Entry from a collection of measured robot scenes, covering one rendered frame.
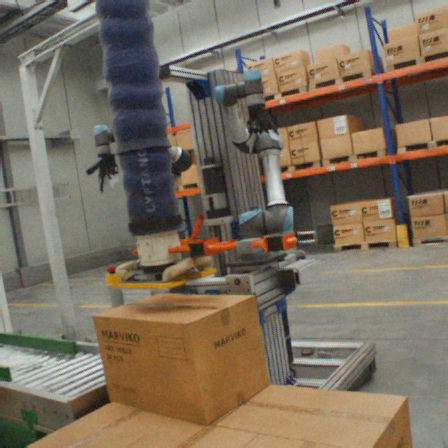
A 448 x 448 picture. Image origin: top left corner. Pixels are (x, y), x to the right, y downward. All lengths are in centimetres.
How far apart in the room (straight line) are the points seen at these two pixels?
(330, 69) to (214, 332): 790
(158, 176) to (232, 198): 73
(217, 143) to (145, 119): 76
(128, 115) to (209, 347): 94
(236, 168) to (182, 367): 118
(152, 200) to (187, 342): 58
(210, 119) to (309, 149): 688
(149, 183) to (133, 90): 37
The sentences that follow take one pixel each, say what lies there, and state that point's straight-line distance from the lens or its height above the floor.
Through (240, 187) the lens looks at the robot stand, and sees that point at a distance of 266.
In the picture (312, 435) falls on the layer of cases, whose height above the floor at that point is 54.
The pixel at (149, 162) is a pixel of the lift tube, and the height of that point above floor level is 154.
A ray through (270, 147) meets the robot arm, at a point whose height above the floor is 156.
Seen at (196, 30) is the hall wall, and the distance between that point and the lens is 1276.
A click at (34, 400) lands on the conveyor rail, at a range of 256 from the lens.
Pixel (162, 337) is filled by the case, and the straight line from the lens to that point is 192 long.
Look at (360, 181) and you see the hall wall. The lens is 1055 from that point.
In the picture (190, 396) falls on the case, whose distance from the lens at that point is 192.
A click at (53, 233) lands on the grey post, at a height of 126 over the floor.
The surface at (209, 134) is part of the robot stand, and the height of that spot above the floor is 170.
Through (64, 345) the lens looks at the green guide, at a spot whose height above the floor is 61.
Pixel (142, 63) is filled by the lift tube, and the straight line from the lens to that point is 208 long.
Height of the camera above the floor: 137
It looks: 3 degrees down
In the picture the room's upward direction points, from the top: 9 degrees counter-clockwise
